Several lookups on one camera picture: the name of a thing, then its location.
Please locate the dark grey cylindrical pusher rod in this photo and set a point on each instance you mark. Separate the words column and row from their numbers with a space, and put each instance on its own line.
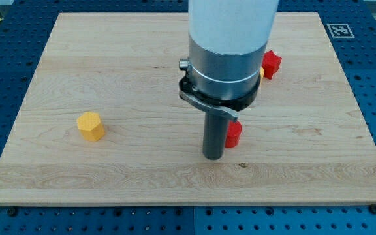
column 215, row 134

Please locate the black tool clamp with lever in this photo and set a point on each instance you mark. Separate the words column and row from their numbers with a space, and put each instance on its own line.
column 226, row 109

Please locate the red cylinder block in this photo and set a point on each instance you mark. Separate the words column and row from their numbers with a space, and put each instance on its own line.
column 233, row 134

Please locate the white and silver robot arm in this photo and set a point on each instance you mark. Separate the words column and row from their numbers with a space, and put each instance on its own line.
column 227, row 42

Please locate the red star block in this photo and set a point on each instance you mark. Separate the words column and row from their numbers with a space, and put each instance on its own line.
column 271, row 64

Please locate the light wooden board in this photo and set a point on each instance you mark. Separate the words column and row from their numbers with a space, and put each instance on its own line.
column 304, row 140

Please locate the yellow hexagon block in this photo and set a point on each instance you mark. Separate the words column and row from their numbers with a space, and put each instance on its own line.
column 90, row 126

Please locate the white fiducial marker tag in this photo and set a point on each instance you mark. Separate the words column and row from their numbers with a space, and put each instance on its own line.
column 340, row 31

